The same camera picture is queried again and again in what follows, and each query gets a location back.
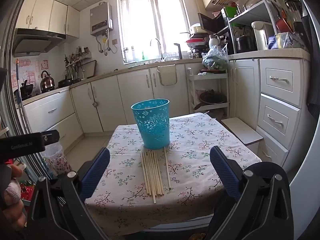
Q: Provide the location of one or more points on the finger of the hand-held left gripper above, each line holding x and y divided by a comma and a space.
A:
53, 135

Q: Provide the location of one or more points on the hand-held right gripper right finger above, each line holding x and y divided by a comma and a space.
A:
225, 175

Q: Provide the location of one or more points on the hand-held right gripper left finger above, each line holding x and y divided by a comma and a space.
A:
95, 175

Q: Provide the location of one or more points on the pile of wooden chopsticks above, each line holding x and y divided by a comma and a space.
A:
150, 175

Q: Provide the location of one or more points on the blue perforated plastic basket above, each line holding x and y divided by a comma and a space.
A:
152, 127

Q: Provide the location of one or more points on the person's left hand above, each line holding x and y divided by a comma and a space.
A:
15, 215

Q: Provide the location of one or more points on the trash bin with floral bag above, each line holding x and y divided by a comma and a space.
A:
57, 162

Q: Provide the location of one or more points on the floral tablecloth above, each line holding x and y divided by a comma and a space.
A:
195, 160

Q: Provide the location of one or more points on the white step stool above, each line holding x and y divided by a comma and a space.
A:
242, 130

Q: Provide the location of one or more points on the black frying pan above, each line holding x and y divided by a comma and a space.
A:
65, 83

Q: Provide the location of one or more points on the black wok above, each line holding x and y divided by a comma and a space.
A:
26, 88

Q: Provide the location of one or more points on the leaning dark-rimmed tray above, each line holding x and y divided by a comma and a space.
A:
90, 70

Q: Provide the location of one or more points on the white appliance side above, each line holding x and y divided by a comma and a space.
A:
307, 180

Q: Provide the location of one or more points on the cream base cabinets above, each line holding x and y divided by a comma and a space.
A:
135, 92

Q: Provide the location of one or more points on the grey range hood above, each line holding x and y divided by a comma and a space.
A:
32, 43

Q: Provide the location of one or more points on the white trolley rack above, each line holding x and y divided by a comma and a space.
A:
212, 76

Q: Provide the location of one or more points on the plastic bag of vegetables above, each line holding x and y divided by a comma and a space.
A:
215, 61

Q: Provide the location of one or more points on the white hanging door bin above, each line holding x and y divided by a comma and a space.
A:
167, 76

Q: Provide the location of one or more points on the patterned mug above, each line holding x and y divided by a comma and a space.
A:
193, 55

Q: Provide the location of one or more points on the black water tap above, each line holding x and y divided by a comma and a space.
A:
180, 51

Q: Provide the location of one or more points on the black rice cooker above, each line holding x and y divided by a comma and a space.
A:
246, 44

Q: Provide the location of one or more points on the white thermos jug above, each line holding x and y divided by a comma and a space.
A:
213, 42

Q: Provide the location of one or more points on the chrome sink faucet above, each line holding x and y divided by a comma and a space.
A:
161, 52

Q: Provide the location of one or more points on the kitchen window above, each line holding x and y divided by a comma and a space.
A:
140, 30

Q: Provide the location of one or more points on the red shallow pot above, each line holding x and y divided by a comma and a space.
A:
196, 42

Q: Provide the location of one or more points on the blue package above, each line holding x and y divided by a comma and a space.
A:
272, 43

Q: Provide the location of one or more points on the white electric air pot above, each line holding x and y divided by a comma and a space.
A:
261, 35

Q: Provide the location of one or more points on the clear plastic bag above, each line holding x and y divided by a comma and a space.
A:
287, 40

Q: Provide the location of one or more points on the white lidded pot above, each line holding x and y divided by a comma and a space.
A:
196, 28

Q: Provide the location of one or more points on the black microwave oven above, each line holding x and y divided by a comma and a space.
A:
212, 22

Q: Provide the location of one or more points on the red saucepan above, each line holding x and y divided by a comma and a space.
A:
282, 25

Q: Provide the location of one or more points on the green box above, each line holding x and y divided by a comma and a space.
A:
231, 12

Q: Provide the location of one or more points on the grey counter shelf rack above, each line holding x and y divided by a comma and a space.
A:
250, 12

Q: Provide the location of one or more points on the blender jug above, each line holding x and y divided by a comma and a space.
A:
293, 7

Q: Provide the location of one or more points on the pink wall stickers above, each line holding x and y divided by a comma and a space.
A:
28, 77

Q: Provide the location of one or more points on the wall utensil rack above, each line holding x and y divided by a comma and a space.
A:
75, 62

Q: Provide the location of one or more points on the metal sliding door frame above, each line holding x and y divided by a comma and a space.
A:
10, 55

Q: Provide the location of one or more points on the wall socket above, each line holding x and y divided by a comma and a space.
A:
114, 42

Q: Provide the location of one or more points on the cream wall cabinets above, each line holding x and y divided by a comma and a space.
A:
42, 15

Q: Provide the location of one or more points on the silver wall water heater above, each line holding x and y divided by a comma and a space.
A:
100, 17

